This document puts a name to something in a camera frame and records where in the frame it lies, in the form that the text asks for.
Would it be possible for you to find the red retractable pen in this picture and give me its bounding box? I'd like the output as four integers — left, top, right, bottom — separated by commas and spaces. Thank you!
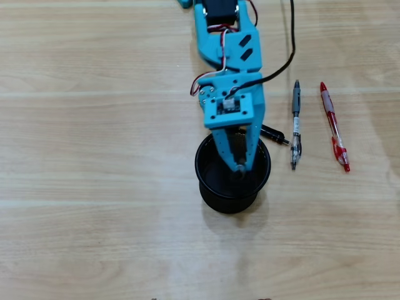
319, 81, 351, 173

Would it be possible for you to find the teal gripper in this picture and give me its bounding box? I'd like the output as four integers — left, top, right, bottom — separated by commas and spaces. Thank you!
196, 71, 268, 172

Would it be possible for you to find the black retractable pen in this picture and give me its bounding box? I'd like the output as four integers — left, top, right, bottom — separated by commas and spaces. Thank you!
260, 124, 291, 146

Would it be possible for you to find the black mesh pen holder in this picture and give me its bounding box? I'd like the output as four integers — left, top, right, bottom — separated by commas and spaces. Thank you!
194, 127, 272, 215

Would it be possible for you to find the grey grip clear pen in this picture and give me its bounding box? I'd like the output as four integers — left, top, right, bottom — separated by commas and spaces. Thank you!
289, 79, 303, 171

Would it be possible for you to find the clear pen with black cap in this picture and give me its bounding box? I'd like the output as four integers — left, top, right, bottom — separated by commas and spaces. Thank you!
231, 152, 249, 184

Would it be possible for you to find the black camera cable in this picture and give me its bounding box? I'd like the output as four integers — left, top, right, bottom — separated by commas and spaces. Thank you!
229, 0, 297, 101

